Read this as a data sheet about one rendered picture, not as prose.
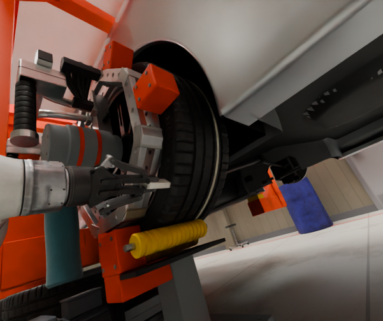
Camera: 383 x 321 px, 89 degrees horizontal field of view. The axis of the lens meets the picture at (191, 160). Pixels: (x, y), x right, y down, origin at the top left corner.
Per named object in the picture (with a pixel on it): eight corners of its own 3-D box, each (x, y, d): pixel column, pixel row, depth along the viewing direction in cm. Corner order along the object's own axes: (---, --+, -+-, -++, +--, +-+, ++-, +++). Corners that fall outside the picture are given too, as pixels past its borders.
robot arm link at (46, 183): (27, 169, 27) (74, 171, 32) (22, 152, 34) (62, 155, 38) (20, 227, 29) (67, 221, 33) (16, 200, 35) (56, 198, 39)
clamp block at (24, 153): (41, 154, 68) (41, 141, 70) (6, 152, 62) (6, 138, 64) (39, 161, 71) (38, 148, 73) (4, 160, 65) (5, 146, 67)
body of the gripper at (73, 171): (64, 217, 34) (116, 211, 40) (71, 171, 32) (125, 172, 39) (55, 199, 39) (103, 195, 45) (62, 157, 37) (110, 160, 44)
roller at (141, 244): (215, 232, 64) (209, 215, 66) (132, 260, 43) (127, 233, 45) (202, 237, 68) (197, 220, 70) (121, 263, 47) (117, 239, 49)
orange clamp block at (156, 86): (161, 115, 55) (181, 93, 49) (136, 108, 49) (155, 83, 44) (155, 96, 57) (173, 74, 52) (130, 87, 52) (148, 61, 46)
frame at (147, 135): (181, 196, 45) (136, 40, 65) (158, 199, 40) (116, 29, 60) (97, 244, 78) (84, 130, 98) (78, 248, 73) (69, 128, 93)
